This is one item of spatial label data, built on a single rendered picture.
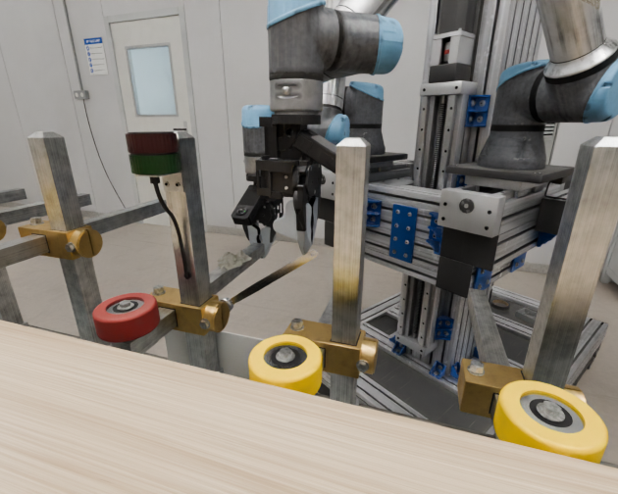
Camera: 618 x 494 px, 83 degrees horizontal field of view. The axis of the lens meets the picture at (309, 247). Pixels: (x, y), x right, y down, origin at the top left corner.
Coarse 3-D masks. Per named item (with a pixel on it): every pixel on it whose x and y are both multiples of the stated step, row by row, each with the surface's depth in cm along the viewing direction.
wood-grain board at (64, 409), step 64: (0, 320) 45; (0, 384) 34; (64, 384) 34; (128, 384) 34; (192, 384) 34; (256, 384) 34; (0, 448) 28; (64, 448) 28; (128, 448) 28; (192, 448) 28; (256, 448) 28; (320, 448) 28; (384, 448) 28; (448, 448) 28; (512, 448) 28
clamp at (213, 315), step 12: (168, 288) 61; (168, 300) 57; (216, 300) 57; (180, 312) 55; (192, 312) 55; (204, 312) 55; (216, 312) 55; (228, 312) 58; (180, 324) 56; (192, 324) 56; (204, 324) 54; (216, 324) 55
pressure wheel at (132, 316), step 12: (108, 300) 49; (120, 300) 50; (132, 300) 50; (144, 300) 49; (156, 300) 49; (96, 312) 46; (108, 312) 46; (120, 312) 47; (132, 312) 46; (144, 312) 46; (156, 312) 48; (96, 324) 45; (108, 324) 44; (120, 324) 44; (132, 324) 45; (144, 324) 46; (156, 324) 48; (108, 336) 45; (120, 336) 45; (132, 336) 46
